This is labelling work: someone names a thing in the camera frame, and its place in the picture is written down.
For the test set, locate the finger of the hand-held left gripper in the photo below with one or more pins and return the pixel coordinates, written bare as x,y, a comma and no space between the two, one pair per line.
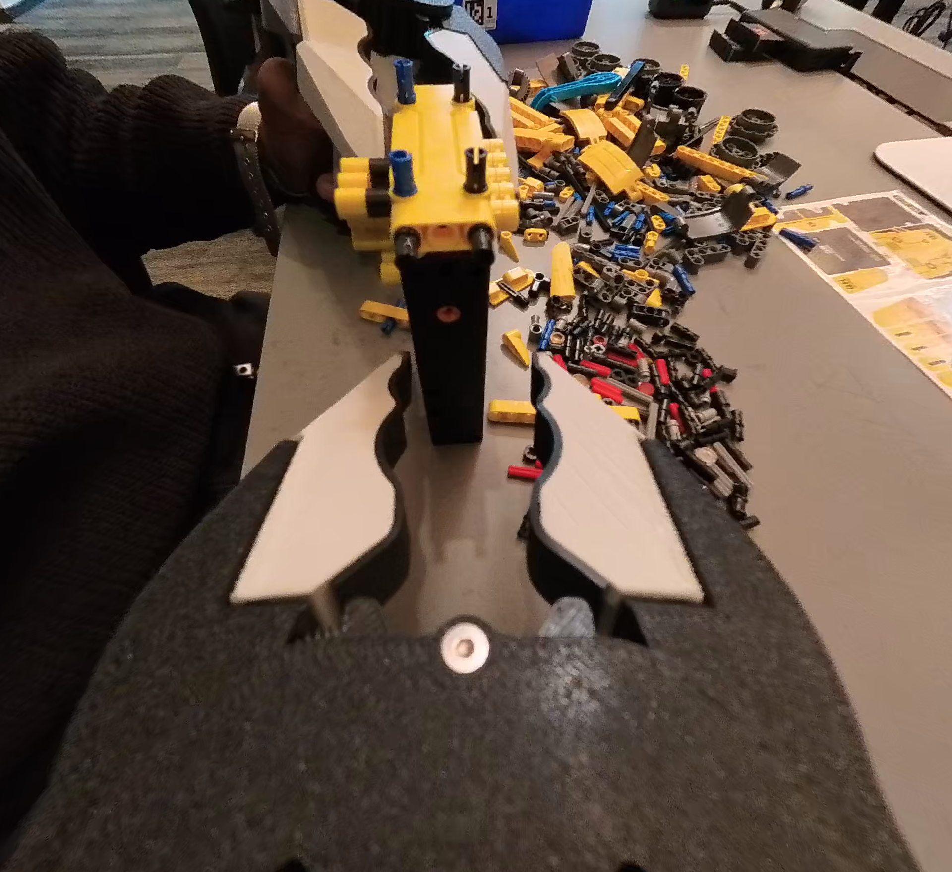
335,69
487,84

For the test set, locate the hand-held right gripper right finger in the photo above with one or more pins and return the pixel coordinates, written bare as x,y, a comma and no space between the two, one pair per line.
617,515

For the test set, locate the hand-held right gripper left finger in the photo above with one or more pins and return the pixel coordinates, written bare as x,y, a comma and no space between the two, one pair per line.
327,507

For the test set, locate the yellow toy brick assembly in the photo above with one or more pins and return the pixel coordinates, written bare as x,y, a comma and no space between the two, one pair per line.
439,165

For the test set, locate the black rectangular block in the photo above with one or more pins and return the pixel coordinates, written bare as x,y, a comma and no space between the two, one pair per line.
446,366

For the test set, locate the person's left forearm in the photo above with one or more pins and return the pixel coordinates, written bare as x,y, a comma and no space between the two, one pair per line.
111,143

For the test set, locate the person's left hand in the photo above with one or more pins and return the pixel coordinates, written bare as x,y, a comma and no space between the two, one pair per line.
290,136

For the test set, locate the pile of black red pins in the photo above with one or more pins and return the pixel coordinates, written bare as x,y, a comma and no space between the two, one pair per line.
669,381

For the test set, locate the pile of mixed toy bricks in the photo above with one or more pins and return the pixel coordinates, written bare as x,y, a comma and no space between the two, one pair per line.
610,165

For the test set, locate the person's dark sweater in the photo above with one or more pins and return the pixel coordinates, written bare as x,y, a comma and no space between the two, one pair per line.
74,478

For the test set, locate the black flat adapter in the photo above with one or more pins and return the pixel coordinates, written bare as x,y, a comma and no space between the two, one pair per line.
788,43

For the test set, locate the printed instruction sheet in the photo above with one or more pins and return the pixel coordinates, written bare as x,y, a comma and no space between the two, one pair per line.
877,255

